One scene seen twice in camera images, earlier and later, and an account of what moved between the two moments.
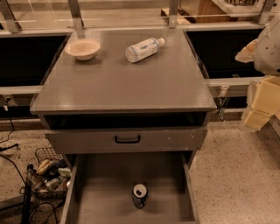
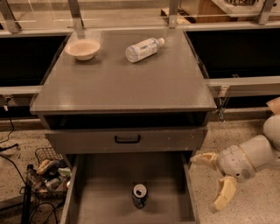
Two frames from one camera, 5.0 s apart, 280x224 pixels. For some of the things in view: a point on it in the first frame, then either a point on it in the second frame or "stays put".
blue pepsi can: (139, 194) stays put
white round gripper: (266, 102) → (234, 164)
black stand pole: (27, 195) stays put
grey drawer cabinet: (141, 93) stays put
